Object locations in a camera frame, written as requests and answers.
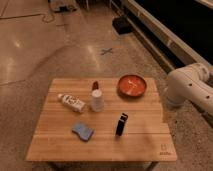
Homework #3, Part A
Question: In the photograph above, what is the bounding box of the white paper cup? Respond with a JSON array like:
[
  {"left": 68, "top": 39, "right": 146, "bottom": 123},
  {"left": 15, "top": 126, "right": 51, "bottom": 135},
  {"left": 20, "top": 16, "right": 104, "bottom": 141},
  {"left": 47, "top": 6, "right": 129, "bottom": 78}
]
[{"left": 91, "top": 89, "right": 104, "bottom": 112}]

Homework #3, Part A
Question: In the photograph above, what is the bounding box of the grey equipment on floor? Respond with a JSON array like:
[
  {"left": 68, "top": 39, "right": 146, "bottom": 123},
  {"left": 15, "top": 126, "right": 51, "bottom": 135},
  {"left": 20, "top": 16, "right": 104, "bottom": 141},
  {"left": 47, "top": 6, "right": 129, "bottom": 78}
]
[{"left": 48, "top": 0, "right": 77, "bottom": 13}]

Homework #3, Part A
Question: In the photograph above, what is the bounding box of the white lying bottle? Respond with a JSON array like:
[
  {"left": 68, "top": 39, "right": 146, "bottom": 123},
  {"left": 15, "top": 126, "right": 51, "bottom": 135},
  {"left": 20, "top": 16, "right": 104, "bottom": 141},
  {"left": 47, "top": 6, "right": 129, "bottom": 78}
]
[{"left": 58, "top": 94, "right": 86, "bottom": 113}]

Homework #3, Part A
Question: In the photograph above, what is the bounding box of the floor cable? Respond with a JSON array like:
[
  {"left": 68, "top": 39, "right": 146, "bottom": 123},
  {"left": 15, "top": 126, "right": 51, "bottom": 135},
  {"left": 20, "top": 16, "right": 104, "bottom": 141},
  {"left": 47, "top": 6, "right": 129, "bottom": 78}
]
[{"left": 0, "top": 0, "right": 56, "bottom": 24}]

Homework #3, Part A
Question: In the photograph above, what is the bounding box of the black eraser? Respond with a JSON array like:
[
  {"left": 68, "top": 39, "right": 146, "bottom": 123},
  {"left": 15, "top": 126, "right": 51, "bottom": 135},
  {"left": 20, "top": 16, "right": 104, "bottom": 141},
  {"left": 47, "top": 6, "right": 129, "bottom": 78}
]
[{"left": 116, "top": 113, "right": 128, "bottom": 136}]

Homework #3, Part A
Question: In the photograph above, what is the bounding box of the wooden table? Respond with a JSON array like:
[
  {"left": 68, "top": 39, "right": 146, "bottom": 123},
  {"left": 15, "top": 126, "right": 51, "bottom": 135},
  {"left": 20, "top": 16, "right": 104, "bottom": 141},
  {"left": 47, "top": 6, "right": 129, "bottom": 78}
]
[{"left": 26, "top": 78, "right": 177, "bottom": 162}]

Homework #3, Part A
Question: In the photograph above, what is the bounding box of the orange red bowl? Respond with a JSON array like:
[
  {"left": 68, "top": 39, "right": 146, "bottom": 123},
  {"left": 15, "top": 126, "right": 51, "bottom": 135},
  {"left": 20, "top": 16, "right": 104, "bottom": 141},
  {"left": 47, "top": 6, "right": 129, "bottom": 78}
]
[{"left": 117, "top": 74, "right": 147, "bottom": 98}]

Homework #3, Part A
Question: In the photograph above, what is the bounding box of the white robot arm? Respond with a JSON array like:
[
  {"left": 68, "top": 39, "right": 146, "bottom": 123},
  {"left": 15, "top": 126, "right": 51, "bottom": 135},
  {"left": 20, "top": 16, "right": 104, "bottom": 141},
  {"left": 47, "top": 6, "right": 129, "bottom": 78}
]
[{"left": 164, "top": 63, "right": 213, "bottom": 115}]

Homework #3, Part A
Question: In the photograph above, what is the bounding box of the black floor box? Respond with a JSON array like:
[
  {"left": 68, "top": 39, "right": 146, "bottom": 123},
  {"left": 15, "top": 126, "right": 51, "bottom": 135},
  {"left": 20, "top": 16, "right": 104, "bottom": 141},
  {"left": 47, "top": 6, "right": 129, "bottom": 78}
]
[{"left": 112, "top": 17, "right": 132, "bottom": 35}]

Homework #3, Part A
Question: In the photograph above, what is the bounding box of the red brown small object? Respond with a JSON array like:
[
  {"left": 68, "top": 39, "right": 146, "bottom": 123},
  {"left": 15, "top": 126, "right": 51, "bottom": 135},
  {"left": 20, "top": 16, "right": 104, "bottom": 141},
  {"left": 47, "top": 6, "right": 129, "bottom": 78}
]
[{"left": 92, "top": 81, "right": 99, "bottom": 90}]

